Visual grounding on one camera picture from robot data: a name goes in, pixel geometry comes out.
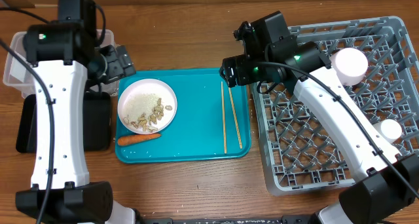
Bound pink bowl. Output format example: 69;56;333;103
330;48;369;86

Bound white cup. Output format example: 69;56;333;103
373;119;402;143

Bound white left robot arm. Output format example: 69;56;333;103
15;0;141;223

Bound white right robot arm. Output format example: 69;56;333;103
219;12;418;223

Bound grey dishwasher rack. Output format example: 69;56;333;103
251;16;418;196

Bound wooden chopstick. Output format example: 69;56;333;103
228;88;243;149
221;82;227;154

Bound pile of rice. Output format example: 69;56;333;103
124;94;159;119

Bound black plastic tray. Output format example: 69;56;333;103
16;92;112;153

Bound teal plastic tray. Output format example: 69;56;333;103
115;68;251;164

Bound peanut shells pile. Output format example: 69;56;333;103
122;98;173;133

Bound orange carrot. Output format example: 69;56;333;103
117;133;161;146

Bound clear plastic bin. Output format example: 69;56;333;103
3;29;119;98

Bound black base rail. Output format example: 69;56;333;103
142;214;311;224

